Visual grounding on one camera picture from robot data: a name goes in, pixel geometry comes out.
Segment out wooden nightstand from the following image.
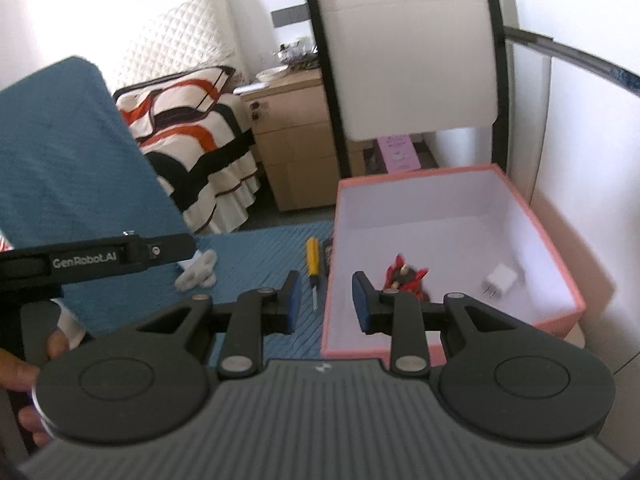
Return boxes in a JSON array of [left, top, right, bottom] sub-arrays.
[[235, 67, 372, 212]]

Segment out pink cardboard box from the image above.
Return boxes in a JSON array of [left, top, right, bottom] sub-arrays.
[[321, 164, 586, 366]]

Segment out grey wall panel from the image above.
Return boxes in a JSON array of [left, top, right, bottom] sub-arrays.
[[270, 2, 313, 29]]

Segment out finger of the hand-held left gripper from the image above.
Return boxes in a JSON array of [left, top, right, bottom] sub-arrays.
[[125, 232, 197, 274]]

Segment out red and black toy figure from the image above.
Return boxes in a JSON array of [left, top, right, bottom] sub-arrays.
[[382, 254, 431, 303]]

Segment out pink paper booklet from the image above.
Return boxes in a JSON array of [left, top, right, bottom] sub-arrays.
[[377, 134, 421, 173]]

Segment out striped bedspread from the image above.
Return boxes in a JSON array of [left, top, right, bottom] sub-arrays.
[[114, 65, 263, 235]]

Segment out white plug charger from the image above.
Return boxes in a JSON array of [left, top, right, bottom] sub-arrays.
[[481, 265, 519, 300]]

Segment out white chair with black frame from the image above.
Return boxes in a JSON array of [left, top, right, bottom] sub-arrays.
[[302, 0, 511, 181]]

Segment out dark metal rail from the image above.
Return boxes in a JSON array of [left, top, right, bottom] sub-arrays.
[[502, 24, 640, 97]]

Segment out yellow handled screwdriver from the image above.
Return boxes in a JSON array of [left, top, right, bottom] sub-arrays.
[[306, 236, 322, 312]]

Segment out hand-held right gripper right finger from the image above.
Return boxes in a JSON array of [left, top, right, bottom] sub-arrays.
[[351, 270, 521, 377]]

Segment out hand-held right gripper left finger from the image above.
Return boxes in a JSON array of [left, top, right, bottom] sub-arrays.
[[135, 270, 303, 380]]

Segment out person's left hand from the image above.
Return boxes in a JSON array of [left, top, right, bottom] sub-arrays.
[[0, 327, 72, 448]]

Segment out large blue blanket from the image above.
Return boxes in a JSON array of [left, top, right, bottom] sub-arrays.
[[0, 56, 198, 323]]

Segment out cream quilted headboard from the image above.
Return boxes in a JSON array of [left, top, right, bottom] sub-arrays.
[[107, 0, 246, 93]]

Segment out small bedside clutter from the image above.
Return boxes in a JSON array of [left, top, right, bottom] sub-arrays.
[[274, 40, 321, 69]]

